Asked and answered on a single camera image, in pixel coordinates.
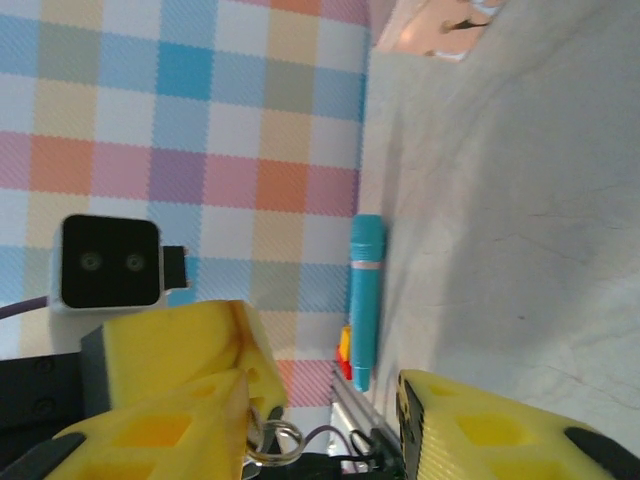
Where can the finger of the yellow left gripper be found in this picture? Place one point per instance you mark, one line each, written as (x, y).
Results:
(170, 350)

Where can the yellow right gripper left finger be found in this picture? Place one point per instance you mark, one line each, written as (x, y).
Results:
(150, 435)

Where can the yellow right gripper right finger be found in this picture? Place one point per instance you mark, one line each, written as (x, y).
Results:
(480, 435)

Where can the silver metal rods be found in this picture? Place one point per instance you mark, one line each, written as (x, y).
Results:
(350, 410)

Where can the small red yellow block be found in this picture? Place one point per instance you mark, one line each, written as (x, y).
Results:
(344, 352)

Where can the teal marker pen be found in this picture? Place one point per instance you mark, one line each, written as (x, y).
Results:
(366, 300)

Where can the pastel checkered cloth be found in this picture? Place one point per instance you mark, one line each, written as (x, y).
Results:
(200, 125)

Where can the pink cartoon wedding box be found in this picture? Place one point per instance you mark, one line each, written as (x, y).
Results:
(425, 25)

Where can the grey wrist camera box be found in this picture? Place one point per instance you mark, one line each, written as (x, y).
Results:
(107, 262)

